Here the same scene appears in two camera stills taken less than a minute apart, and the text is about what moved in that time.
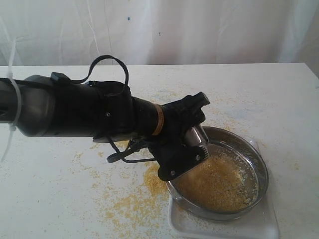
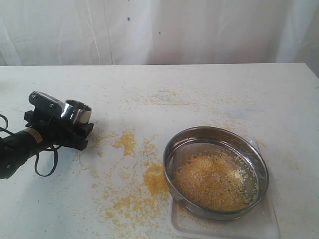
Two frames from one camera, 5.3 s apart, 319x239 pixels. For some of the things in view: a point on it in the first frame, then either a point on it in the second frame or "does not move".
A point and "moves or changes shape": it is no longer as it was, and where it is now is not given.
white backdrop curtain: [41, 33] does not move
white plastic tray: [258, 222] does not move
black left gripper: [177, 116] to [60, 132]
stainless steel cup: [196, 136] moves or changes shape
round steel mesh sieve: [233, 178] does not move
